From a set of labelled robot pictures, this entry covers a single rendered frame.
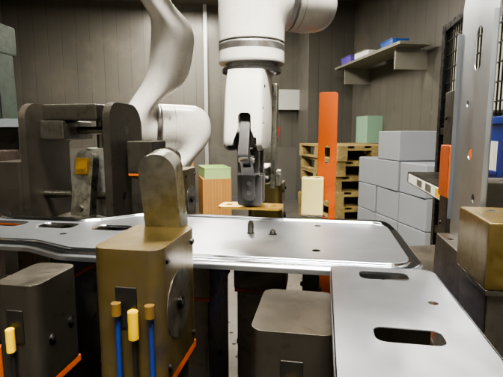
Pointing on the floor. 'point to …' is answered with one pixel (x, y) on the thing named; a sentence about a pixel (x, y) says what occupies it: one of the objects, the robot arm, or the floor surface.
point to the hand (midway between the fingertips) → (251, 188)
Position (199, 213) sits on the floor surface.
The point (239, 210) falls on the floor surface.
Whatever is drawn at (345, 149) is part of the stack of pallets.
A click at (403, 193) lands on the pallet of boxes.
